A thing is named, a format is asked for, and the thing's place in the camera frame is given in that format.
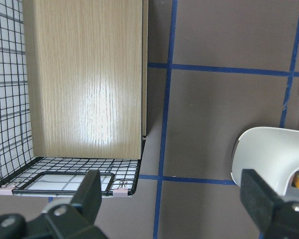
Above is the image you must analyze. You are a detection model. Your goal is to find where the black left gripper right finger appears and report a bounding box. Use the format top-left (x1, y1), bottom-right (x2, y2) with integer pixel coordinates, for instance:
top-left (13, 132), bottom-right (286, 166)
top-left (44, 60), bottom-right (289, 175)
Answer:
top-left (240, 169), bottom-right (299, 239)

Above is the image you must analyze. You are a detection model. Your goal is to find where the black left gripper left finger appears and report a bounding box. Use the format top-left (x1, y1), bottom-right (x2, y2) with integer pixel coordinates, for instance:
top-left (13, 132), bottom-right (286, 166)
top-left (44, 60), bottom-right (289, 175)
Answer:
top-left (0, 170), bottom-right (107, 239)

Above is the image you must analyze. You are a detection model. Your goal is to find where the white two-slot toaster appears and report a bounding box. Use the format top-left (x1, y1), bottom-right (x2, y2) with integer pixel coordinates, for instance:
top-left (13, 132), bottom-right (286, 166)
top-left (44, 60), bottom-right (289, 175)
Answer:
top-left (231, 126), bottom-right (299, 196)

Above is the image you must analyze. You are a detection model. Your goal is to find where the pink binder clip right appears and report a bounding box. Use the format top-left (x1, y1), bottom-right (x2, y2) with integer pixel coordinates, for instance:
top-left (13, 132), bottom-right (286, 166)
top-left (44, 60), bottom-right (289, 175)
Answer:
top-left (113, 181), bottom-right (129, 198)

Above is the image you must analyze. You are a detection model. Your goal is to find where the pink binder clip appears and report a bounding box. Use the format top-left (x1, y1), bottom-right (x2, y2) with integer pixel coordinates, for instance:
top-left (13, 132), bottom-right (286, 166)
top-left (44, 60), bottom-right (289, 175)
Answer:
top-left (113, 181), bottom-right (129, 198)
top-left (0, 186), bottom-right (15, 196)

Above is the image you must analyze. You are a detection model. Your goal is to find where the pink binder clip left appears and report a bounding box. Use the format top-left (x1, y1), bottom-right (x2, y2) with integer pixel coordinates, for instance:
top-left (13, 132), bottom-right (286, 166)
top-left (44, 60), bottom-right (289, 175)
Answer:
top-left (0, 186), bottom-right (15, 196)

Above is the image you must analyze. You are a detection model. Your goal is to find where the wire basket with wooden board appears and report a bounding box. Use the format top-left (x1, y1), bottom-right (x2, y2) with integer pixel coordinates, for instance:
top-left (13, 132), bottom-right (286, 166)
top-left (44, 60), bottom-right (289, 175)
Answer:
top-left (0, 0), bottom-right (149, 197)

